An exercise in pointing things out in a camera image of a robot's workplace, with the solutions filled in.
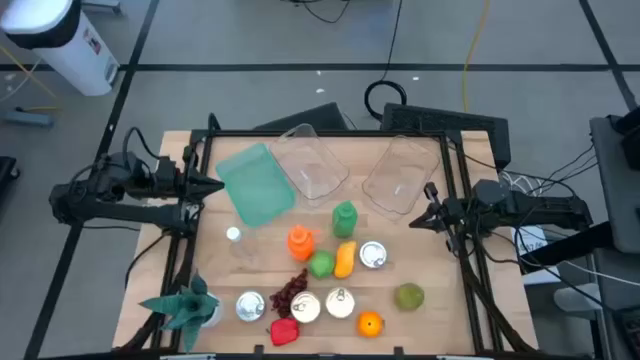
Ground dark red toy grapes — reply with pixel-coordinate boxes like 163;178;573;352
268;267;310;320

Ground orange plastic bottle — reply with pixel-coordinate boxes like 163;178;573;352
286;224;321;263

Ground black aluminium table frame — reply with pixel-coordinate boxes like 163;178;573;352
117;112;540;360

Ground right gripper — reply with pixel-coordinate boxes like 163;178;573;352
409;182;476;253

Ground olive green toy pear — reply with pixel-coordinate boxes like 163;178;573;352
393;282;426;312

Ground clear white-capped water bottle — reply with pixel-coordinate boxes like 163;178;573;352
225;225;266;269

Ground white plant pot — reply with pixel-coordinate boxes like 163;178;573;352
202;292;225;329

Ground black flat panel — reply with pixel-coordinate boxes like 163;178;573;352
253;101;350;132

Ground yellow hanging cable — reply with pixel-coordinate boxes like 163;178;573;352
460;0;494;114

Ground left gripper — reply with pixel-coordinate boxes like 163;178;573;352
149;146;225;222

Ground cream lid tin can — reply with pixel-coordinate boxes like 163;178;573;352
325;287;357;320
290;290;322;324

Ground light grey chair foot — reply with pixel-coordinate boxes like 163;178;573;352
552;282;603;315

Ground silver lid tin can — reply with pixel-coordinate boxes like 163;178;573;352
235;290;267;323
358;240;388;270

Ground green plastic bottle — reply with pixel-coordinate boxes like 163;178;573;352
331;200;359;239

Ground black floor equipment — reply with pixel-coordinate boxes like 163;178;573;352
0;155;21;194

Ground white trash bin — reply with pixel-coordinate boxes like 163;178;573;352
0;0;121;97

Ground red toy bell pepper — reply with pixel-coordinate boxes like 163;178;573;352
269;317;301;347

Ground thin black floor cable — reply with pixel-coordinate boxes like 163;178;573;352
287;0;352;25

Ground black coiled hanging cable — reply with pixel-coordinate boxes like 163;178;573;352
363;0;409;122

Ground yellow toy mango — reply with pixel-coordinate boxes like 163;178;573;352
333;240;358;280

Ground white label sheet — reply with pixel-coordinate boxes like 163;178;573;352
510;224;550;259

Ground bright green toy apple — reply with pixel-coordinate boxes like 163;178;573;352
307;249;337;280

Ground black device on cabinet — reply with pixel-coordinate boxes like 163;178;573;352
606;103;640;172

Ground black beam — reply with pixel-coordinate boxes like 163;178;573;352
519;221;617;275

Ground grey cabinet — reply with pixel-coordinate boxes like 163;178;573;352
588;113;640;256

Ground toy orange fruit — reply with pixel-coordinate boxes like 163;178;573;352
356;310;386;339

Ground clear plastic bin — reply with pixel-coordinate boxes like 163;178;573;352
361;133;442;221
268;122;351;209

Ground grey power strip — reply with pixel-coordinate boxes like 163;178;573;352
0;108;55;129

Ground black mesh computer case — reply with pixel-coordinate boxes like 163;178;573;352
380;102;512;170

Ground teal translucent plastic tray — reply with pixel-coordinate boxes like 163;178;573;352
214;142;297;229

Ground teal artificial plant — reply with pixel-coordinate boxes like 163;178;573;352
138;270;221;354

